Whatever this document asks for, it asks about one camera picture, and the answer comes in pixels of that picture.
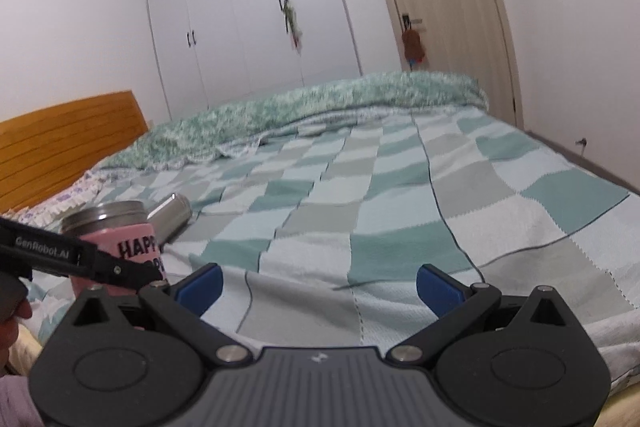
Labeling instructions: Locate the green hanging wardrobe decoration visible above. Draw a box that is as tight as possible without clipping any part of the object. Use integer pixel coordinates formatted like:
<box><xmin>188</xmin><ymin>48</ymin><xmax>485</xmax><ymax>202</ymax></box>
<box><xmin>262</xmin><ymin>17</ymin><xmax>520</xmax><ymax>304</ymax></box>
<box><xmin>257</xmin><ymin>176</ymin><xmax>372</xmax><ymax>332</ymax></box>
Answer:
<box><xmin>279</xmin><ymin>0</ymin><xmax>303</xmax><ymax>53</ymax></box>

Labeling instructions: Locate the purple floral pillow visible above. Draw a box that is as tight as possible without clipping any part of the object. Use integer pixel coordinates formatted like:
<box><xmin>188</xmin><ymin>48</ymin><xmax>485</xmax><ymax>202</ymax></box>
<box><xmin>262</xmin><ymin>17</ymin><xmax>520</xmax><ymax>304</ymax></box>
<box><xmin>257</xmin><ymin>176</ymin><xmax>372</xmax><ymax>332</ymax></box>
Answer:
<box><xmin>1</xmin><ymin>171</ymin><xmax>106</xmax><ymax>229</ymax></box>

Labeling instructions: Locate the green checkered bed blanket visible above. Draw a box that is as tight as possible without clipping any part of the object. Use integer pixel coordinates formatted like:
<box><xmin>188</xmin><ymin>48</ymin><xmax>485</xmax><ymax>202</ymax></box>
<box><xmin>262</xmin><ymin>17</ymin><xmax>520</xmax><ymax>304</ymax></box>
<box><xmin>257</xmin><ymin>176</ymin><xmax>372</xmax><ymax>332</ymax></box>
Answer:
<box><xmin>19</xmin><ymin>103</ymin><xmax>640</xmax><ymax>398</ymax></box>

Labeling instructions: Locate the person's left hand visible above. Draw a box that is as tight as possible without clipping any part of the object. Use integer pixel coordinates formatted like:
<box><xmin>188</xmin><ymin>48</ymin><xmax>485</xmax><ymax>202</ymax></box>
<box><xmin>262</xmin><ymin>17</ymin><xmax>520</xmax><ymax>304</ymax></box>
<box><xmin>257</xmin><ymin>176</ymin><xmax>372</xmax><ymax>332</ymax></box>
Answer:
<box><xmin>0</xmin><ymin>300</ymin><xmax>40</xmax><ymax>376</ymax></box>

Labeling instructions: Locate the stainless steel cylindrical cup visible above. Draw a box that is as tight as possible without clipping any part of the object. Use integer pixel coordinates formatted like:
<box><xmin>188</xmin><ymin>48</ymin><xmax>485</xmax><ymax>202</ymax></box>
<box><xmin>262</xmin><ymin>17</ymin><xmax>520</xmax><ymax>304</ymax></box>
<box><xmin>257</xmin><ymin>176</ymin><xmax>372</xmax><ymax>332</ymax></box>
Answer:
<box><xmin>146</xmin><ymin>193</ymin><xmax>192</xmax><ymax>245</ymax></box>

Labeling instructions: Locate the white wardrobe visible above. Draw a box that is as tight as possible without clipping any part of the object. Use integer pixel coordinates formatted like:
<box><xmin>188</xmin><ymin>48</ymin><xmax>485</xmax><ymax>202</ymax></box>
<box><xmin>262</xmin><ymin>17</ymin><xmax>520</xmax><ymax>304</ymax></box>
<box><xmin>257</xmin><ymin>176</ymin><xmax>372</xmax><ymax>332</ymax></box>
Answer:
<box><xmin>148</xmin><ymin>0</ymin><xmax>361</xmax><ymax>119</ymax></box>

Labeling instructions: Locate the red-brown ornament on door handle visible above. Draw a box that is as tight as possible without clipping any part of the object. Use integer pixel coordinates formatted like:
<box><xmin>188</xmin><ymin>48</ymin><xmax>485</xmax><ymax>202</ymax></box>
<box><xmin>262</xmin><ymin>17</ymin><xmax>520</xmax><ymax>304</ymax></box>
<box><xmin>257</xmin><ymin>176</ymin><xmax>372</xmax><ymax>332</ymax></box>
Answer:
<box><xmin>401</xmin><ymin>28</ymin><xmax>426</xmax><ymax>68</ymax></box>

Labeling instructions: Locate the green floral quilt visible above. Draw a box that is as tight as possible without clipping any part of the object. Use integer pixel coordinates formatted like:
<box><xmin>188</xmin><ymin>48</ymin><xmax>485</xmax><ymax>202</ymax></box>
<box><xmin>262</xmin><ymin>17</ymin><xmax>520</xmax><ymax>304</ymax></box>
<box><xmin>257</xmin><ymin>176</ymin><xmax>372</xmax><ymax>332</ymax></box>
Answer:
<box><xmin>92</xmin><ymin>70</ymin><xmax>489</xmax><ymax>172</ymax></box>

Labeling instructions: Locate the orange wooden headboard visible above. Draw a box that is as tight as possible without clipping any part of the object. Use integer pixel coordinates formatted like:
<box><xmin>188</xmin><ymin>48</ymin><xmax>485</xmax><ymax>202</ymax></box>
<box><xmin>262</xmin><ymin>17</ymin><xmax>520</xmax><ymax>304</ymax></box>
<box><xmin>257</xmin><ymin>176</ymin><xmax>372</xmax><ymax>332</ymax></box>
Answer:
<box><xmin>1</xmin><ymin>91</ymin><xmax>148</xmax><ymax>211</ymax></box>

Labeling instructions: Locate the pink steel tumbler cup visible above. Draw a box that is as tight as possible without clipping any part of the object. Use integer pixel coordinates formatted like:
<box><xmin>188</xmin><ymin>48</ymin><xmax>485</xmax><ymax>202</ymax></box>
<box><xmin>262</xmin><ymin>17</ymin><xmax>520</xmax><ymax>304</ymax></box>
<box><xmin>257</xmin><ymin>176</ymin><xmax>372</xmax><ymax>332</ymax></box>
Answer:
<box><xmin>61</xmin><ymin>200</ymin><xmax>166</xmax><ymax>279</ymax></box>

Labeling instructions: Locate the black door handle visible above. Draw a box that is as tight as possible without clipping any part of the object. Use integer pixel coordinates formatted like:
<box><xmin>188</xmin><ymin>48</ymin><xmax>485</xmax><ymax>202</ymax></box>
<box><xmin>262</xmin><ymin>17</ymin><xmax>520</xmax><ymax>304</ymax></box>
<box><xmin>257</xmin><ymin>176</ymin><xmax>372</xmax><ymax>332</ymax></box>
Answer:
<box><xmin>400</xmin><ymin>13</ymin><xmax>423</xmax><ymax>31</ymax></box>

